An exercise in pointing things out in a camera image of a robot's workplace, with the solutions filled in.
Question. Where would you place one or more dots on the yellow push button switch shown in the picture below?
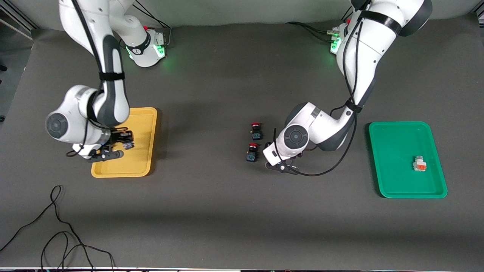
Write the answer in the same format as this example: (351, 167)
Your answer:
(129, 146)

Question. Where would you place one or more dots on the white orange push button switch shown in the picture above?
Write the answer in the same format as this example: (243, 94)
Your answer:
(419, 164)

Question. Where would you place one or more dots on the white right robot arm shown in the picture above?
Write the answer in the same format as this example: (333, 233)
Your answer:
(109, 56)

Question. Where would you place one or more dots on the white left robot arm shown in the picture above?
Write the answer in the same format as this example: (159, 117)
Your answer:
(359, 56)

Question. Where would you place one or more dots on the yellow plastic tray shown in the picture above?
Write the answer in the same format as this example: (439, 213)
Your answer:
(143, 124)

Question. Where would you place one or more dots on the dark grey table mat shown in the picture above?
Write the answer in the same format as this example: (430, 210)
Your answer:
(242, 226)

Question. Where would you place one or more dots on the green plastic tray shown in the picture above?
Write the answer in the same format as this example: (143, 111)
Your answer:
(393, 162)

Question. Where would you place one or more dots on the red push button switch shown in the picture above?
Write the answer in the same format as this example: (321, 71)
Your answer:
(256, 133)
(251, 155)

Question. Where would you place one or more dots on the aluminium frame rail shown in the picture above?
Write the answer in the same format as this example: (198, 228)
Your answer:
(19, 27)

